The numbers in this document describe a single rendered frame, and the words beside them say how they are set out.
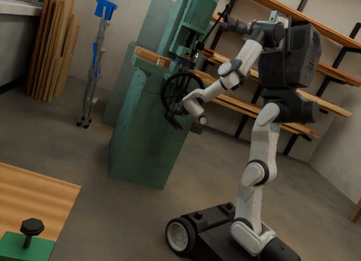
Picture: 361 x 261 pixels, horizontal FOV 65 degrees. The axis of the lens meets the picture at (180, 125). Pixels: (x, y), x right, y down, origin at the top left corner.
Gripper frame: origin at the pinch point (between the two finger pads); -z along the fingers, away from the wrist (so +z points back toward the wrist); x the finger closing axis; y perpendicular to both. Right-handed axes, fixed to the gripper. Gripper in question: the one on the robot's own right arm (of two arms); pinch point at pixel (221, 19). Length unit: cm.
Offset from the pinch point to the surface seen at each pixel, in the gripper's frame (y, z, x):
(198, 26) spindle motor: 8.0, -13.9, 7.5
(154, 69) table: 33, -33, 35
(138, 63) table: 33, -45, 35
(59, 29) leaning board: 113, -108, -56
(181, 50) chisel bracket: 26.0, -17.6, 15.1
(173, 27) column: 28.3, -24.1, -10.4
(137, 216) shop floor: 82, -18, 116
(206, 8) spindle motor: -1.9, -13.7, 0.5
